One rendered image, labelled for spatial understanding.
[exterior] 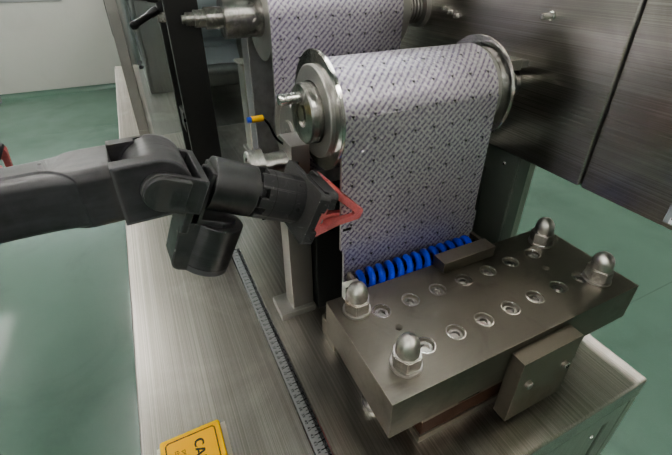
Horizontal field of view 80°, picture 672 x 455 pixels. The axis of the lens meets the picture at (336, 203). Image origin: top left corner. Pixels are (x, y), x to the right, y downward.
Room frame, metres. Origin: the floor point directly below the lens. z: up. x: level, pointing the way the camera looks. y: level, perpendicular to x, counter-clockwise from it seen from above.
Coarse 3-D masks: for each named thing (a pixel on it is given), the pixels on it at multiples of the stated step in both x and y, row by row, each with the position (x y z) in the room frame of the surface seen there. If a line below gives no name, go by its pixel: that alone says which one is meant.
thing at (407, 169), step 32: (352, 128) 0.44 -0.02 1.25; (384, 128) 0.46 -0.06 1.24; (416, 128) 0.48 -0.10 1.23; (448, 128) 0.50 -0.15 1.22; (480, 128) 0.53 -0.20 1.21; (352, 160) 0.44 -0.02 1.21; (384, 160) 0.46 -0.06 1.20; (416, 160) 0.48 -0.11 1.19; (448, 160) 0.51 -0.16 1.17; (480, 160) 0.53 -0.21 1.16; (352, 192) 0.44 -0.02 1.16; (384, 192) 0.46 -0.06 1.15; (416, 192) 0.49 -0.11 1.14; (448, 192) 0.51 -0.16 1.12; (352, 224) 0.44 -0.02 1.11; (384, 224) 0.47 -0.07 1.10; (416, 224) 0.49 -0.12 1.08
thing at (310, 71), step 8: (304, 64) 0.51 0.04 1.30; (312, 64) 0.49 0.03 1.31; (496, 64) 0.56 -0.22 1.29; (304, 72) 0.51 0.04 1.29; (312, 72) 0.48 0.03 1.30; (320, 72) 0.47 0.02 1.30; (296, 80) 0.53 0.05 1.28; (304, 80) 0.51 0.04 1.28; (312, 80) 0.48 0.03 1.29; (320, 80) 0.46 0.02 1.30; (320, 88) 0.46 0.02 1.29; (328, 88) 0.45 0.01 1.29; (328, 96) 0.45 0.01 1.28; (328, 104) 0.44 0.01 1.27; (328, 112) 0.44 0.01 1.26; (328, 120) 0.44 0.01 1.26; (328, 128) 0.44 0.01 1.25; (328, 136) 0.44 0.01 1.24; (312, 144) 0.49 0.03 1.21; (320, 144) 0.47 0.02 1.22; (328, 144) 0.44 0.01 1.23; (312, 152) 0.49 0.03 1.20; (320, 152) 0.47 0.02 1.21; (328, 152) 0.45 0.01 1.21
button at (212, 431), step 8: (208, 424) 0.28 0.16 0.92; (216, 424) 0.28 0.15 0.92; (192, 432) 0.27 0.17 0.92; (200, 432) 0.27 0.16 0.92; (208, 432) 0.27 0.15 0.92; (216, 432) 0.27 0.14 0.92; (168, 440) 0.26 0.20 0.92; (176, 440) 0.26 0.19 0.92; (184, 440) 0.26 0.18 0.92; (192, 440) 0.26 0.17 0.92; (200, 440) 0.26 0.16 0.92; (208, 440) 0.26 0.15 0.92; (216, 440) 0.26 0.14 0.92; (160, 448) 0.26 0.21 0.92; (168, 448) 0.26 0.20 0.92; (176, 448) 0.26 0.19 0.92; (184, 448) 0.26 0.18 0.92; (192, 448) 0.26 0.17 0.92; (200, 448) 0.26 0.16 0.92; (208, 448) 0.26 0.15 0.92; (216, 448) 0.26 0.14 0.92; (224, 448) 0.26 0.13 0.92
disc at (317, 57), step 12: (312, 48) 0.50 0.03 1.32; (300, 60) 0.53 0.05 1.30; (312, 60) 0.50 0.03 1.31; (324, 60) 0.46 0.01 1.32; (324, 72) 0.47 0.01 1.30; (336, 84) 0.44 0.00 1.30; (336, 96) 0.44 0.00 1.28; (336, 108) 0.44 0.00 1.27; (336, 120) 0.44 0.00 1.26; (336, 132) 0.44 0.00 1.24; (336, 144) 0.44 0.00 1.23; (312, 156) 0.50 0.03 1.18; (336, 156) 0.44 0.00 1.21; (324, 168) 0.47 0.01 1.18
